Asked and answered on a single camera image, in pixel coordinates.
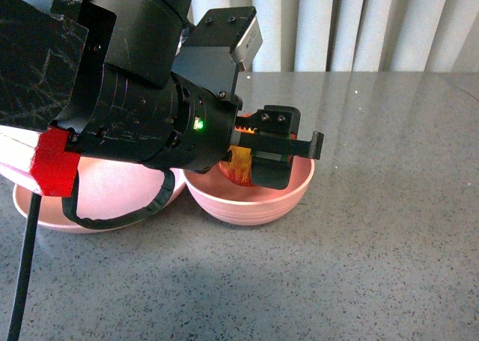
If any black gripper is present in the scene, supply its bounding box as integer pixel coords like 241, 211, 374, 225
143, 76, 324, 190

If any red yellow apple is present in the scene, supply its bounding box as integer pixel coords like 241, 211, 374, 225
218, 113, 298, 188

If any pink bowl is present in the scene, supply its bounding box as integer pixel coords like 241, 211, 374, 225
183, 157, 315, 226

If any grey white curtain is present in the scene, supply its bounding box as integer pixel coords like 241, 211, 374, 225
186, 0, 479, 73

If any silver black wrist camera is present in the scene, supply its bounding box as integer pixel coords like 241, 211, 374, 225
172, 6, 263, 99

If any black cable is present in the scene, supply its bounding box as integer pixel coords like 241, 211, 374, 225
6, 168, 177, 341

